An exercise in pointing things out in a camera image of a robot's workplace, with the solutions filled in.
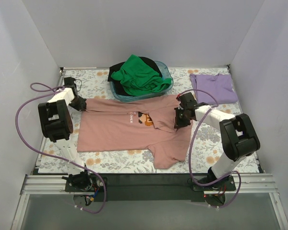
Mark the black t-shirt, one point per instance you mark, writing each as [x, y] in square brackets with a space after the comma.
[115, 68]

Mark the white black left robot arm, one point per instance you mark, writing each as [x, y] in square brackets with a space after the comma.
[56, 124]

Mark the green t-shirt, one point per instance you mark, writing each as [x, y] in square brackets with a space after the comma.
[139, 79]

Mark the aluminium frame rail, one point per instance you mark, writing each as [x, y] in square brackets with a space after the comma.
[254, 205]

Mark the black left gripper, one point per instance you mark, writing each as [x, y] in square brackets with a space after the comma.
[81, 104]

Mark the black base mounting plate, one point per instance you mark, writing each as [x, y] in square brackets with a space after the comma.
[143, 187]

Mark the pink graphic t-shirt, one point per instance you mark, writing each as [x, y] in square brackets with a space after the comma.
[111, 125]

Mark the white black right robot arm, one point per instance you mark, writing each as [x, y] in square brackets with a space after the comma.
[238, 137]

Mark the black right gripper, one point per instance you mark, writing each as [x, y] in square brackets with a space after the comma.
[179, 117]

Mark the folded purple t-shirt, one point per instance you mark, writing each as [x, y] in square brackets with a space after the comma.
[214, 89]

